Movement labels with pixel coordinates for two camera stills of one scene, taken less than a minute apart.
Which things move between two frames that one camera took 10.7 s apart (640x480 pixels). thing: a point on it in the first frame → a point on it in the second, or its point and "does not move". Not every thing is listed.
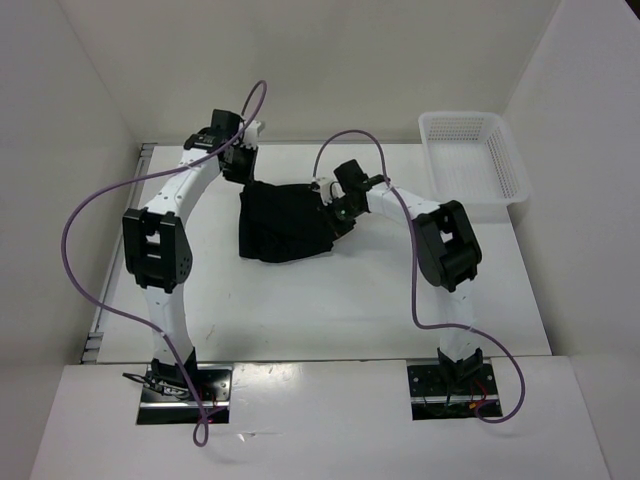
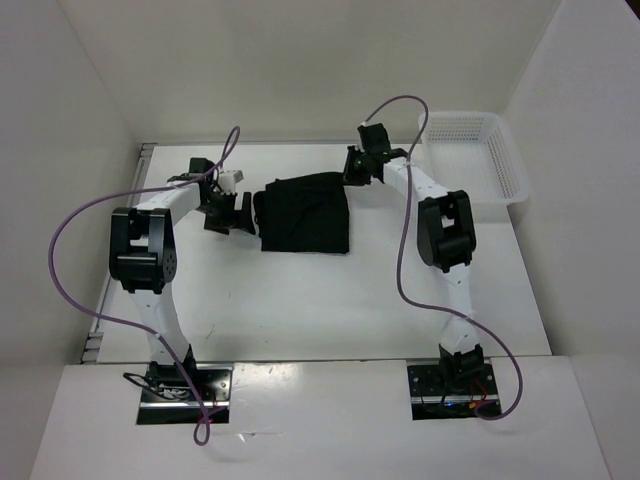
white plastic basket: [474, 159] does not move
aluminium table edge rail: [96, 332] does not move
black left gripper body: [241, 165] → [219, 213]
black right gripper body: [342, 215] → [356, 172]
